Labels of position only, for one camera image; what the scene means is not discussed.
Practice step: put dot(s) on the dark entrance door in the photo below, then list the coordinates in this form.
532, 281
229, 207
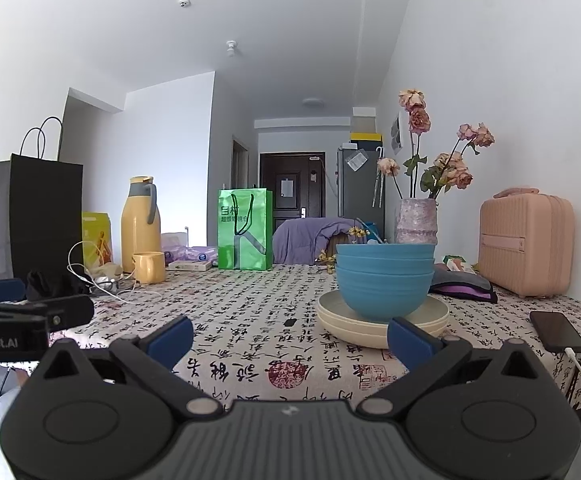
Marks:
290, 185

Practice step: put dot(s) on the grey refrigerator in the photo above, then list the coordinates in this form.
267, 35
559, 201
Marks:
358, 190

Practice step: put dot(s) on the round ceiling light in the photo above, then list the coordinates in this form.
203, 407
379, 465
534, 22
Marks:
313, 103

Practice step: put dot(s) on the yellow box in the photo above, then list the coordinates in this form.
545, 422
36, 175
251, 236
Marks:
365, 139

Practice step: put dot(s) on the green paper bag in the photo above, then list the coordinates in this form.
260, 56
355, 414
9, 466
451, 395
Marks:
245, 230

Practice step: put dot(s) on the yellow thermos jug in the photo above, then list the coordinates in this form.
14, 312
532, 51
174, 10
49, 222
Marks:
140, 225

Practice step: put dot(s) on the green white box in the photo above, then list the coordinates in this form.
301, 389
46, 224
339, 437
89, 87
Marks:
458, 262

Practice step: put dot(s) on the yellow flower branch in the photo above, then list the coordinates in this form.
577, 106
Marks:
358, 232

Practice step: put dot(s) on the wooden chair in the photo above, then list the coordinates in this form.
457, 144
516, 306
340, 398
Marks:
328, 250

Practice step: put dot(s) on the white umbrella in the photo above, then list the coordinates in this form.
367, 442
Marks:
379, 177

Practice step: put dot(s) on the pink textured vase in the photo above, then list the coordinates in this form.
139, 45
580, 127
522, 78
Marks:
416, 222

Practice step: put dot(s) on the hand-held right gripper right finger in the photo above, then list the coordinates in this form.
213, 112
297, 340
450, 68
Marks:
413, 342

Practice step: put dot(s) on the dried pink roses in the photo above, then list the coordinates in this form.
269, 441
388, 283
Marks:
445, 170

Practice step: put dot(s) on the yellow-green snack bag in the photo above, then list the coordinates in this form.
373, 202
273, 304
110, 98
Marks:
96, 240

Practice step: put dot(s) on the black cloth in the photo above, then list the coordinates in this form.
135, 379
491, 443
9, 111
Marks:
53, 285

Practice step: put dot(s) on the blue bowl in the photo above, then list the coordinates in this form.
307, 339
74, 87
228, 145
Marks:
385, 266
383, 295
385, 251

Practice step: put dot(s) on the ceiling sprinkler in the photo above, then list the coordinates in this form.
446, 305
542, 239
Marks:
231, 49

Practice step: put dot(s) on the purple tissue pack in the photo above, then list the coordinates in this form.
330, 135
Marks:
190, 257

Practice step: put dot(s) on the black smartphone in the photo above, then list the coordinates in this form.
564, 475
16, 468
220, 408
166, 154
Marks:
558, 331

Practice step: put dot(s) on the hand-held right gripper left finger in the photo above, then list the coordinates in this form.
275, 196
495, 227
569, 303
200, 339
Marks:
173, 342

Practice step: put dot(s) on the purple jacket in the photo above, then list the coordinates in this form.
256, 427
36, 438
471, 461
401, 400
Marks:
305, 240

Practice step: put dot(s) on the black paper bag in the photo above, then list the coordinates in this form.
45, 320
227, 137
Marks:
40, 220

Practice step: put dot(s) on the pink hard case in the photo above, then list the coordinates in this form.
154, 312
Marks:
525, 245

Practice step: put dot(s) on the grey purple folded cloth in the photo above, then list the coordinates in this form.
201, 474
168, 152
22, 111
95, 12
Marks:
463, 285

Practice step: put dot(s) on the yellow mug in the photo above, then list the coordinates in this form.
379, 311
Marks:
149, 267

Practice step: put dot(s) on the cream plate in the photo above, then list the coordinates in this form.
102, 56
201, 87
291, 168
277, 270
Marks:
335, 327
433, 310
355, 342

